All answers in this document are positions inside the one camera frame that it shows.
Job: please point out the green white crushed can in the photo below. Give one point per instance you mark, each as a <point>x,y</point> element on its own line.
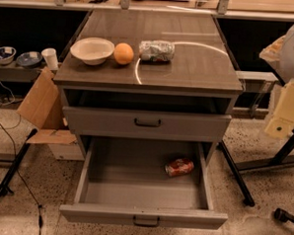
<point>156,50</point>

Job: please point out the orange fruit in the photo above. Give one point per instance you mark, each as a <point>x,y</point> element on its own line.
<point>123,53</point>

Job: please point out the closed top drawer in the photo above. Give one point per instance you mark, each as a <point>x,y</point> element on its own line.
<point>146,124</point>

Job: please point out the white paper cup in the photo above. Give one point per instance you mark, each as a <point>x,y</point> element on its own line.
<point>50,58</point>

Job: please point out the black stand leg right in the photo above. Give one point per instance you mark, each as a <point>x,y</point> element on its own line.
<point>248,199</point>

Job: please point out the black caster wheel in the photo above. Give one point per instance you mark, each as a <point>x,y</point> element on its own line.
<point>283,215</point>

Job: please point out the blue white bowl left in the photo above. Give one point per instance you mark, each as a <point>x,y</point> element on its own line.
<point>7,55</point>

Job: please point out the blue bowl with label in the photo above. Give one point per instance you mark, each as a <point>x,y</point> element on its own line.
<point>30,59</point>

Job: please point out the open middle drawer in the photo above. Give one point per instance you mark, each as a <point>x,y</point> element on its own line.
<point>124,182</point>

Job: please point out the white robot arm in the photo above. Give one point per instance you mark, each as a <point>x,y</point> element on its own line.
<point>280,56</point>

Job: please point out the brown cardboard box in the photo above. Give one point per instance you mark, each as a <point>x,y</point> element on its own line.
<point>43,109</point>

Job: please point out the black tripod leg left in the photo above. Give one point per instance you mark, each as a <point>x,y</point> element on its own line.
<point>13,169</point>

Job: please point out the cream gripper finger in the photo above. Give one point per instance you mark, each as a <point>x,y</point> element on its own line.
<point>281,122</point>

